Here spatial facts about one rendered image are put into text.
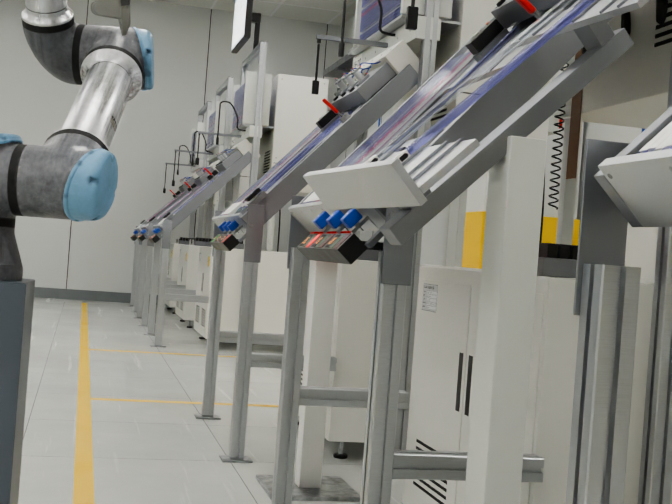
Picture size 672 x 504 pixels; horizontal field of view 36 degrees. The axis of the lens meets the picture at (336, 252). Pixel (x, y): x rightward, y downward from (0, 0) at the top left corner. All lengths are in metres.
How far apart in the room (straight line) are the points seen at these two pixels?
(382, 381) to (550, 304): 0.33
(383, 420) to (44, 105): 9.02
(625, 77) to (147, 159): 8.44
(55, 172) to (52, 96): 8.85
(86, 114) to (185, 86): 8.77
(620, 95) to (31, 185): 1.27
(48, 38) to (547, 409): 1.13
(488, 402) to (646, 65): 0.99
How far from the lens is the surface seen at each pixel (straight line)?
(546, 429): 1.82
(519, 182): 1.50
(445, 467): 1.73
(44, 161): 1.69
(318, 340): 2.74
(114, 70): 1.96
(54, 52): 2.05
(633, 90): 2.29
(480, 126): 1.75
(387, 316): 1.65
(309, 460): 2.78
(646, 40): 2.28
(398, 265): 1.65
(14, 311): 1.67
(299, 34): 10.85
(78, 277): 10.44
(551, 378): 1.81
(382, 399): 1.67
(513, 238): 1.49
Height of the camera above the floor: 0.63
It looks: level
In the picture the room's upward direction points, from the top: 4 degrees clockwise
